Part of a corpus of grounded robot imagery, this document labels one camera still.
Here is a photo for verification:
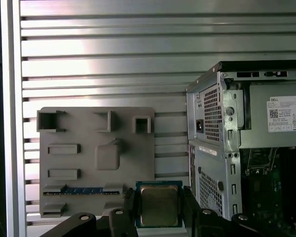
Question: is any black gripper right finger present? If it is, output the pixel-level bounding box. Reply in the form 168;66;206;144
183;186;296;237

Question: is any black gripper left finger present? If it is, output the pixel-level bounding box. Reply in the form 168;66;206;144
40;187;139;237

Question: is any silver CPU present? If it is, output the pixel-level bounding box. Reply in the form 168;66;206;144
134;180;185;229

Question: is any metal socket cover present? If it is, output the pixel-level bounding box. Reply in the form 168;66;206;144
245;148;279;173

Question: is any CPU socket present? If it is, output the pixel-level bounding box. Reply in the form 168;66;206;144
245;174;283;215

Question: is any RAM stick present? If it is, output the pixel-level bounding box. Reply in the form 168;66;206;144
43;185;125;196

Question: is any black PC case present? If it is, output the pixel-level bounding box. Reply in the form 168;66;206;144
186;60;296;237

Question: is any green motherboard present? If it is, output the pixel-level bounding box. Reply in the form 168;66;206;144
239;148;296;237

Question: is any grey parts rack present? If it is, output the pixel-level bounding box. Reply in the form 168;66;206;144
37;106;155;218

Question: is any grey power supply unit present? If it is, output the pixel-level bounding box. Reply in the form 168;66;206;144
239;82;296;150

